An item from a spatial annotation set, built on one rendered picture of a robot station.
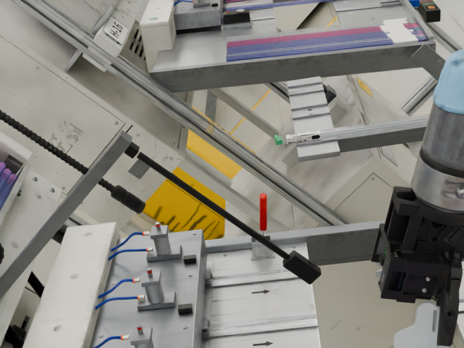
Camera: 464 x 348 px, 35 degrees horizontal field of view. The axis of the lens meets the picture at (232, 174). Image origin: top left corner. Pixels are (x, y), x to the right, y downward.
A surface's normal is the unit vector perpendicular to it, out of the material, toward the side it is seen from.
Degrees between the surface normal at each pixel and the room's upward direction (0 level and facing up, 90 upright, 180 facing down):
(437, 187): 61
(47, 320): 43
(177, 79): 90
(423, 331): 73
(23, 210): 90
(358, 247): 90
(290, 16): 90
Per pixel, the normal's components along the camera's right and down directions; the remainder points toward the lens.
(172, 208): 0.00, 0.48
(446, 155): -0.62, 0.33
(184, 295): -0.14, -0.87
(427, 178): -0.79, 0.22
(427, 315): 0.05, -0.07
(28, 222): 0.63, -0.68
